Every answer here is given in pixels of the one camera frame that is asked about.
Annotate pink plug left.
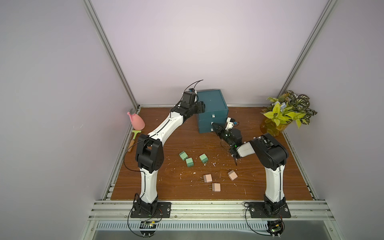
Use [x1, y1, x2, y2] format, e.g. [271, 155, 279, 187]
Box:
[203, 174, 213, 184]

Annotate pink plug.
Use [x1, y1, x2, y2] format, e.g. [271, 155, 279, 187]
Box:
[203, 174, 213, 184]
[228, 170, 238, 181]
[212, 183, 221, 193]

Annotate green artificial plant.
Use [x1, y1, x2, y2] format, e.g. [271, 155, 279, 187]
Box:
[262, 90, 318, 132]

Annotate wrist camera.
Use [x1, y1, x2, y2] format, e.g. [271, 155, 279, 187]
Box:
[225, 117, 239, 131]
[180, 88, 197, 108]

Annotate green wooden handled brush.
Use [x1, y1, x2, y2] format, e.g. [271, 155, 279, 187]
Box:
[127, 130, 142, 152]

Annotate pink plug right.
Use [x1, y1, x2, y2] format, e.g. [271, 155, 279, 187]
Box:
[228, 170, 238, 181]

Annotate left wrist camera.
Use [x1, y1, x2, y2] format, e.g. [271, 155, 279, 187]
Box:
[180, 88, 197, 108]

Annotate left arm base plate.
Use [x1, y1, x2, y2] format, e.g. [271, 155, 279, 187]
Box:
[130, 200, 172, 218]

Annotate right controller board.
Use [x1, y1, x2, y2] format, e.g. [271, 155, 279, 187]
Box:
[267, 220, 285, 238]

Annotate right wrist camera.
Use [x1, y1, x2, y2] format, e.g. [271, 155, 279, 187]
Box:
[225, 117, 239, 131]

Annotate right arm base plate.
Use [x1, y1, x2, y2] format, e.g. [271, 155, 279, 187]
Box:
[244, 201, 292, 219]

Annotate controller board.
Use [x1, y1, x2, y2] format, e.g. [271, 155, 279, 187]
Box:
[139, 221, 158, 238]
[267, 220, 285, 238]

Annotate left controller board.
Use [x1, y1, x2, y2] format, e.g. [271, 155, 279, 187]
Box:
[139, 221, 158, 238]

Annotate dark teal drawer cabinet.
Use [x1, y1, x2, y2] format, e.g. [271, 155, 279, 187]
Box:
[197, 90, 229, 134]

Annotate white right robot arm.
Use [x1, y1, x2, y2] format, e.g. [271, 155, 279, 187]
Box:
[212, 122, 289, 216]

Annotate pink plug bottom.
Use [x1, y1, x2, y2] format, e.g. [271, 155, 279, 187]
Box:
[212, 183, 221, 193]

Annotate amber glass vase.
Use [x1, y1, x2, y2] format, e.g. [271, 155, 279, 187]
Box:
[260, 118, 289, 137]

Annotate light green plug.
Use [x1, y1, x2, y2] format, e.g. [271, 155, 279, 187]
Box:
[179, 151, 189, 161]
[185, 158, 194, 168]
[199, 154, 209, 164]

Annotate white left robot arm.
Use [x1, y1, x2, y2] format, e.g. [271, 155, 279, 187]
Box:
[135, 102, 205, 212]

